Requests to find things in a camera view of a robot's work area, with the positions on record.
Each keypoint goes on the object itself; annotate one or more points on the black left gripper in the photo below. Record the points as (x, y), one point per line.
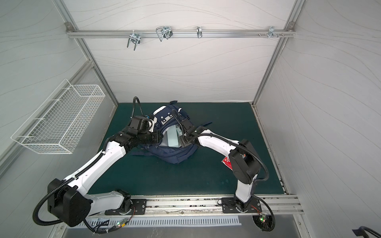
(157, 139)

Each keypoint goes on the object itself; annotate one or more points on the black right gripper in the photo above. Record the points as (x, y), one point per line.
(184, 138)

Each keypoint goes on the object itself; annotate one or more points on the white green calculator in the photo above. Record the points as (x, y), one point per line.
(173, 137)

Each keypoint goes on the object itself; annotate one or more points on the navy blue student backpack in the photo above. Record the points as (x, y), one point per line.
(172, 148)

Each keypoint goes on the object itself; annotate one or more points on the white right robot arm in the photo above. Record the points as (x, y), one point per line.
(247, 166)

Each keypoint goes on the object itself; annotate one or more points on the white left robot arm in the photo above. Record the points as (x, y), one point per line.
(68, 201)

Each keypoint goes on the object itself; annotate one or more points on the red box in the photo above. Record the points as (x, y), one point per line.
(226, 161)

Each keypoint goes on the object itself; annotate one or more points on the metal clamp hook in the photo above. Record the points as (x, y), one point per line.
(164, 32)
(271, 33)
(133, 40)
(199, 32)

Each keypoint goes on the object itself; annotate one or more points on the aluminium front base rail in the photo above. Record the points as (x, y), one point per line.
(215, 205)

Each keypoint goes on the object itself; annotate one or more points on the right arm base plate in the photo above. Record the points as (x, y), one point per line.
(232, 205)

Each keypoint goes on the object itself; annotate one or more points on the white wire wall basket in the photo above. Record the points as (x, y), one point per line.
(57, 125)

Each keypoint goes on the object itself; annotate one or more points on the white slotted cable duct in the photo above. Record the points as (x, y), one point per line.
(183, 221)

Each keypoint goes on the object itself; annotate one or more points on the aluminium top cross rail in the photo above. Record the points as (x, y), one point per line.
(177, 34)

